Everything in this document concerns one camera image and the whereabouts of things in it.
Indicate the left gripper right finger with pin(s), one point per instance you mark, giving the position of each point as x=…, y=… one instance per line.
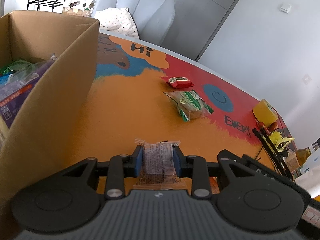
x=195, y=168

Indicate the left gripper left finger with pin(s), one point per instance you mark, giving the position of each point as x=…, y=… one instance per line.
x=120, y=167

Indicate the dark brown cake packet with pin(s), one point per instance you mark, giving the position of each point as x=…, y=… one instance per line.
x=158, y=172

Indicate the green label pastry packet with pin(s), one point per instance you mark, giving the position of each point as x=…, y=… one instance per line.
x=190, y=105

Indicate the red snack bar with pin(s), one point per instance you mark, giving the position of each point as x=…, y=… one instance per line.
x=178, y=82

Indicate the green snack packet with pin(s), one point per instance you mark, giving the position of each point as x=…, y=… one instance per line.
x=17, y=66

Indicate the black folding stand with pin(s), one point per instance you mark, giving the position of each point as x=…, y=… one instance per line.
x=273, y=153

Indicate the white paper towel roll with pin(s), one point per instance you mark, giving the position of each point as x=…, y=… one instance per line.
x=310, y=183

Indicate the yellow plastic bag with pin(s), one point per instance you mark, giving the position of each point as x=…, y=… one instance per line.
x=280, y=142

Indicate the brown glass bottle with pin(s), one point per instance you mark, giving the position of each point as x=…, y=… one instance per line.
x=303, y=154

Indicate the colourful cartoon table mat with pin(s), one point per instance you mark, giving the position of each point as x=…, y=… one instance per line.
x=141, y=92

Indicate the brown cardboard box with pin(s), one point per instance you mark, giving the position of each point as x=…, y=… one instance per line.
x=38, y=142

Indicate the yellow tape roll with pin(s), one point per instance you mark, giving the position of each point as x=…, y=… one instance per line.
x=265, y=113

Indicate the white dotted pillow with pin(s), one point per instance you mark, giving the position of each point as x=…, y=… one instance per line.
x=117, y=20

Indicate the grey door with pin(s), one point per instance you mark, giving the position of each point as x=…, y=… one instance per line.
x=195, y=24

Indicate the grey armchair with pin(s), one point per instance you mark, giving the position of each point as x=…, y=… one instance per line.
x=153, y=18

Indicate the black shoe rack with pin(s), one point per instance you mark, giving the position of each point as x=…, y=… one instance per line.
x=45, y=3

